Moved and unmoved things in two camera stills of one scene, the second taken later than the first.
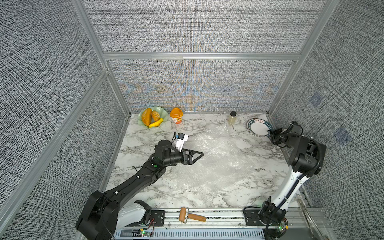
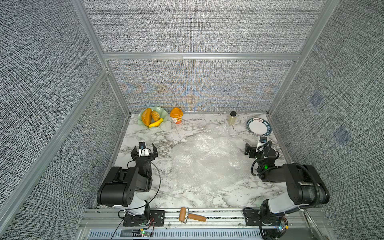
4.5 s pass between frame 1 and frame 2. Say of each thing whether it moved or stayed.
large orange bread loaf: stayed
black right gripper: moved
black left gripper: moved
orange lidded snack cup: stayed
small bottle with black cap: stayed
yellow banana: stayed
